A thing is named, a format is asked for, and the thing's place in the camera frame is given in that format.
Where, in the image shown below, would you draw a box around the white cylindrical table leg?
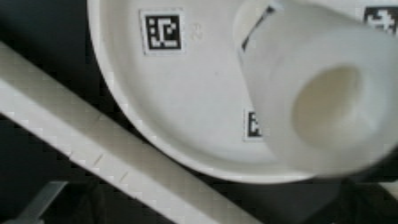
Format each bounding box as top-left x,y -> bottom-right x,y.
241,0 -> 398,176

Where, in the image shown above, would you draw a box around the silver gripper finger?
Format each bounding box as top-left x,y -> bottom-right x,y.
8,181 -> 67,224

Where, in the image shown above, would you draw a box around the white round table top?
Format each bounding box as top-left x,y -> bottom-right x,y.
85,0 -> 398,185

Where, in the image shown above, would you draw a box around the white front fence rail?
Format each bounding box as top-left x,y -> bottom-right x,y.
0,43 -> 261,224

